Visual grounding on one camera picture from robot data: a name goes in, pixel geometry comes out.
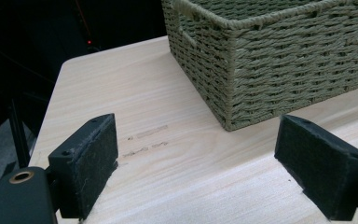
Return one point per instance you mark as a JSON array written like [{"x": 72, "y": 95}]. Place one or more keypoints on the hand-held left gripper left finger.
[{"x": 84, "y": 168}]

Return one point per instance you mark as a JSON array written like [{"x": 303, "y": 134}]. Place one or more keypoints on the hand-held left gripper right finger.
[{"x": 318, "y": 165}]

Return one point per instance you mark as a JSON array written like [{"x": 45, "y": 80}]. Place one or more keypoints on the green woven basket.
[{"x": 273, "y": 59}]

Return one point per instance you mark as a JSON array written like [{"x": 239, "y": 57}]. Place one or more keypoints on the black metal stand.
[{"x": 18, "y": 137}]

